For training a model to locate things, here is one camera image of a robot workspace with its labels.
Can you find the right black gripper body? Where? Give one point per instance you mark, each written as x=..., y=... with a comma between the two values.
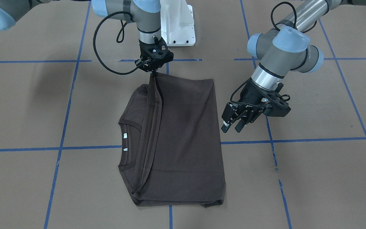
x=144, y=65

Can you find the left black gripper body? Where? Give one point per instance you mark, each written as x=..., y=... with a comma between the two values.
x=251, y=94

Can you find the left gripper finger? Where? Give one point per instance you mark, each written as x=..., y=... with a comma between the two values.
x=243, y=120
x=228, y=116

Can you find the dark brown t-shirt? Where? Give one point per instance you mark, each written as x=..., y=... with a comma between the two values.
x=171, y=150

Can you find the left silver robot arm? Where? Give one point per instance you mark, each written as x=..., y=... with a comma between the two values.
x=284, y=48

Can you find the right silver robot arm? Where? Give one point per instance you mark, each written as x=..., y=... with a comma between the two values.
x=145, y=13

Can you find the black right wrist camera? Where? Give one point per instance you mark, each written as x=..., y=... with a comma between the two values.
x=160, y=55

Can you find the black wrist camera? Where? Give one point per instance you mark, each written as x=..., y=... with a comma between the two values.
x=277, y=104
x=160, y=55

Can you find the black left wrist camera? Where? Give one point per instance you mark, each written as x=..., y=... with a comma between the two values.
x=277, y=104

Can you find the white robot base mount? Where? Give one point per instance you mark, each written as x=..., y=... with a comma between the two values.
x=177, y=23

